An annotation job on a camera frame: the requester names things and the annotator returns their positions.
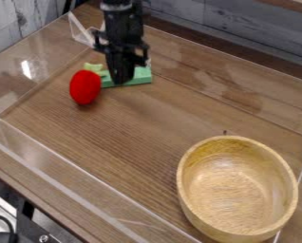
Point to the clear acrylic enclosure wall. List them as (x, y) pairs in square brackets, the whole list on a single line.
[(81, 202)]

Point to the clear acrylic corner bracket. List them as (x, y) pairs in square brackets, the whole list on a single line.
[(81, 34)]

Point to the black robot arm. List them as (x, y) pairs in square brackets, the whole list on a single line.
[(120, 4)]

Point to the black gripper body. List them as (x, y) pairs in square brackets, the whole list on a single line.
[(121, 38)]

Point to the green rectangular block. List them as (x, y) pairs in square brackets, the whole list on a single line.
[(143, 77)]

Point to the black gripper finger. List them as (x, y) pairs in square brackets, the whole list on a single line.
[(109, 58), (124, 69)]

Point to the black metal table bracket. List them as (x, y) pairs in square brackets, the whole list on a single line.
[(28, 231)]

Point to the wooden bowl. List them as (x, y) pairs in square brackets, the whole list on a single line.
[(236, 189)]

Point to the red felt strawberry toy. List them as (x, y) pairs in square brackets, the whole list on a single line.
[(84, 87)]

